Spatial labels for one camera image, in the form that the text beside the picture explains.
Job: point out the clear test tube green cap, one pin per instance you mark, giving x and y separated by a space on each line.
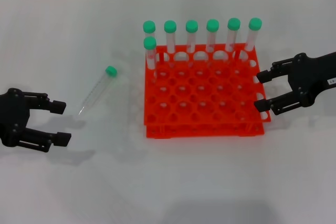
233 23
191 26
150 43
170 26
149 26
212 25
255 23
96 88

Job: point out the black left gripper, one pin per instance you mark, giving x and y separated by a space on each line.
11 116

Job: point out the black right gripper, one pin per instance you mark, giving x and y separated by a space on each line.
315 77

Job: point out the orange plastic test tube rack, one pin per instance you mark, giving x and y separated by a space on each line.
204 95

